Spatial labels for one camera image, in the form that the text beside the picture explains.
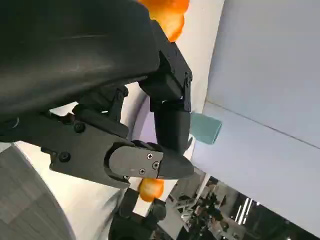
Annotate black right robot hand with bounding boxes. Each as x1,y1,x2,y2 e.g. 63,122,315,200
109,187,168,240

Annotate orange white toy bread roll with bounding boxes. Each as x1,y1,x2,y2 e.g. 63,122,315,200
138,177,166,203
136,0,190,43

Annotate pale green mug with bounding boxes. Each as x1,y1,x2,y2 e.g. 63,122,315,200
189,112,223,146

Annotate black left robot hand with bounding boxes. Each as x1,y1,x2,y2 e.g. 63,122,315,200
0,0,195,189

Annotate workshop desks and machines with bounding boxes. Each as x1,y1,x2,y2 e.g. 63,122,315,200
167,172,320,240

